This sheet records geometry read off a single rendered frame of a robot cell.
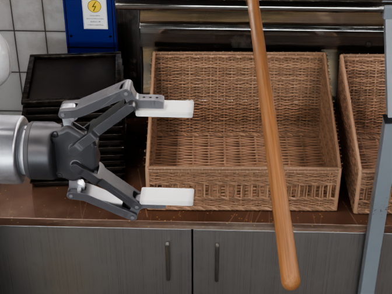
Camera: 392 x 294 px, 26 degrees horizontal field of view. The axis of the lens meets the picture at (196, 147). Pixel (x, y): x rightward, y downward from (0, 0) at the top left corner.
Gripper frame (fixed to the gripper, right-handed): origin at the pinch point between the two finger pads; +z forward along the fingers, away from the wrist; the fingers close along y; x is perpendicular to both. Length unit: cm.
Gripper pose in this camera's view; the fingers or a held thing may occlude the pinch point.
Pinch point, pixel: (184, 154)
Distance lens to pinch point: 108.6
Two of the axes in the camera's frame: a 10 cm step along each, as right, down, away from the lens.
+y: 0.0, 8.3, 5.6
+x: -0.5, 5.6, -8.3
